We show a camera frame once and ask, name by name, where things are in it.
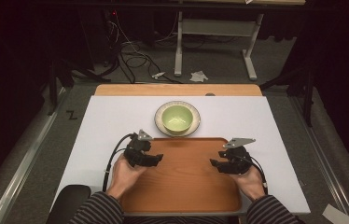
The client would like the tangle of floor cables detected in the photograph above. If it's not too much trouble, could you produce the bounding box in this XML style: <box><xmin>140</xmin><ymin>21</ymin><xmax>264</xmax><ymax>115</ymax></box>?
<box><xmin>102</xmin><ymin>10</ymin><xmax>184</xmax><ymax>85</ymax></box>

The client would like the wooden tray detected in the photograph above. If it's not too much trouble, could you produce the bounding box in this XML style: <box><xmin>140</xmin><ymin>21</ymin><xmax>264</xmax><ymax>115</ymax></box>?
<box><xmin>118</xmin><ymin>136</ymin><xmax>244</xmax><ymax>215</ymax></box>

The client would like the flat white paper sheet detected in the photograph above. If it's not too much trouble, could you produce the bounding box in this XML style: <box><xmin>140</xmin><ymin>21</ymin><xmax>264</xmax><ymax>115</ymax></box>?
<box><xmin>321</xmin><ymin>203</ymin><xmax>349</xmax><ymax>224</ymax></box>

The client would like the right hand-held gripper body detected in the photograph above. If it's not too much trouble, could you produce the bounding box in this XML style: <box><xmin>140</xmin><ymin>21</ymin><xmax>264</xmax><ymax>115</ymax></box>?
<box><xmin>219</xmin><ymin>137</ymin><xmax>257</xmax><ymax>175</ymax></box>

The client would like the cream plate with dark rim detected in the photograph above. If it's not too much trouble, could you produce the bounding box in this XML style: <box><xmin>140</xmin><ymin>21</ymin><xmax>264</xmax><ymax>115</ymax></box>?
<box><xmin>154</xmin><ymin>100</ymin><xmax>202</xmax><ymax>138</ymax></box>

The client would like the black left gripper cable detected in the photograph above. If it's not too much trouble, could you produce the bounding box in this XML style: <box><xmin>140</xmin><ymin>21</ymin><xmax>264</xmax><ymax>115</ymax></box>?
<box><xmin>102</xmin><ymin>133</ymin><xmax>135</xmax><ymax>193</ymax></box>

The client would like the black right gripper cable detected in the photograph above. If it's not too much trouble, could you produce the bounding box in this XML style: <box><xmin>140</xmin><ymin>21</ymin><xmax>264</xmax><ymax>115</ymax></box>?
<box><xmin>240</xmin><ymin>154</ymin><xmax>269</xmax><ymax>196</ymax></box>

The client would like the person's left hand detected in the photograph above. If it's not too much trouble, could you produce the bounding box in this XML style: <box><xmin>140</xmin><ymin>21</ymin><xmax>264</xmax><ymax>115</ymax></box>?
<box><xmin>105</xmin><ymin>153</ymin><xmax>148</xmax><ymax>201</ymax></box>

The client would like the crumpled white paper scrap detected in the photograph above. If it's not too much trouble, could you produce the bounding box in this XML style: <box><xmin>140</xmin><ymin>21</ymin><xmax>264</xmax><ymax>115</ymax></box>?
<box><xmin>188</xmin><ymin>70</ymin><xmax>210</xmax><ymax>84</ymax></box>

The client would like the wooden table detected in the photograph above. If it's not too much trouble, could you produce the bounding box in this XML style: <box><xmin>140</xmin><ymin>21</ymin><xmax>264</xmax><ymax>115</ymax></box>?
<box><xmin>94</xmin><ymin>83</ymin><xmax>263</xmax><ymax>97</ymax></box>

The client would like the black chair armrest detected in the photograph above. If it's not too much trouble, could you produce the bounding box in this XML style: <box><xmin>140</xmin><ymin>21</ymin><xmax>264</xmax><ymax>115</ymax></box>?
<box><xmin>45</xmin><ymin>184</ymin><xmax>92</xmax><ymax>224</ymax></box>

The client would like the grey metal desk frame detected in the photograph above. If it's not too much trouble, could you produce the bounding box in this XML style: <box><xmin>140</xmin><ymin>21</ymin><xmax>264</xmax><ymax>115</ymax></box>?
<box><xmin>174</xmin><ymin>10</ymin><xmax>266</xmax><ymax>82</ymax></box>

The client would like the green ceramic bowl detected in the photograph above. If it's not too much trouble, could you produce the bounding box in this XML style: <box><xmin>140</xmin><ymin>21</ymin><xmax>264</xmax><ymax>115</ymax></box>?
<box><xmin>161</xmin><ymin>105</ymin><xmax>195</xmax><ymax>135</ymax></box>

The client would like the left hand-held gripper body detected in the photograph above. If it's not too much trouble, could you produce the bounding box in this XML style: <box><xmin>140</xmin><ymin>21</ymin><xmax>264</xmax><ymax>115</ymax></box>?
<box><xmin>123</xmin><ymin>129</ymin><xmax>154</xmax><ymax>168</ymax></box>

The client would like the person's right hand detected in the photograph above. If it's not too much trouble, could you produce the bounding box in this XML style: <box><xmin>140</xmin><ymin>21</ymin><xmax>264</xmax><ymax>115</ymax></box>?
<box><xmin>228</xmin><ymin>164</ymin><xmax>268</xmax><ymax>203</ymax></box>

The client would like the black stand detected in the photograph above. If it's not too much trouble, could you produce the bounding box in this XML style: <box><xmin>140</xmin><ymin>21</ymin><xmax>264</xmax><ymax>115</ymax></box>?
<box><xmin>45</xmin><ymin>58</ymin><xmax>103</xmax><ymax>117</ymax></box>
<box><xmin>258</xmin><ymin>67</ymin><xmax>317</xmax><ymax>128</ymax></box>

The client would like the white table board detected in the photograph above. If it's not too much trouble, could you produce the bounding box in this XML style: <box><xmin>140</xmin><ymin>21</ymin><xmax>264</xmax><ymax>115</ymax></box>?
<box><xmin>50</xmin><ymin>95</ymin><xmax>312</xmax><ymax>217</ymax></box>

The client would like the metal floor rail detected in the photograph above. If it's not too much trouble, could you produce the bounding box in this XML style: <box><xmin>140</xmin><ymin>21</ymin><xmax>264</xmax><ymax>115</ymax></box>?
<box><xmin>287</xmin><ymin>92</ymin><xmax>349</xmax><ymax>224</ymax></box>
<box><xmin>0</xmin><ymin>86</ymin><xmax>72</xmax><ymax>224</ymax></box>

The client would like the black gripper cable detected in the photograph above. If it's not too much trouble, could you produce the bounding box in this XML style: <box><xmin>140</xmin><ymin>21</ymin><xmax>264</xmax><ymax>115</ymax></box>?
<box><xmin>240</xmin><ymin>154</ymin><xmax>269</xmax><ymax>196</ymax></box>
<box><xmin>102</xmin><ymin>133</ymin><xmax>135</xmax><ymax>193</ymax></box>

